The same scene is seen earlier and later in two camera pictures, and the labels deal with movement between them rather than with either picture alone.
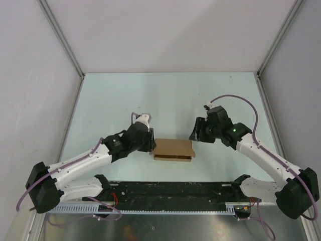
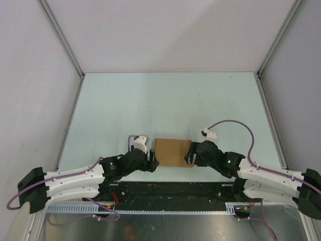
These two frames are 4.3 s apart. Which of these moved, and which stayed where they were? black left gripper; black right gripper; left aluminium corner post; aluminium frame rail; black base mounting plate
Moved: black right gripper; black left gripper
Stayed: aluminium frame rail; left aluminium corner post; black base mounting plate
